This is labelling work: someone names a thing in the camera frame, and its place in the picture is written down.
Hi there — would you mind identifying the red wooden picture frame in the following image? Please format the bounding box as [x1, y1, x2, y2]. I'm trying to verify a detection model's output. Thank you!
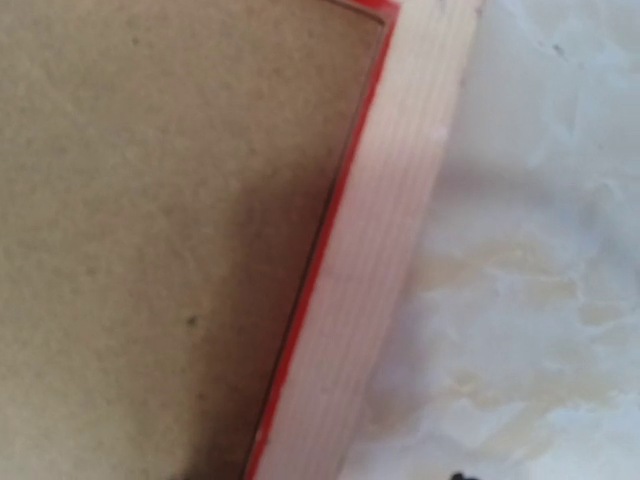
[243, 1, 483, 479]

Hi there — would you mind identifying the brown backing board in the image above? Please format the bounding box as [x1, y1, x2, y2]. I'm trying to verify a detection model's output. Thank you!
[1, 1, 382, 479]

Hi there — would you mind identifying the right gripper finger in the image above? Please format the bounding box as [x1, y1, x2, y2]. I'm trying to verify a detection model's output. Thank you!
[449, 472, 478, 480]

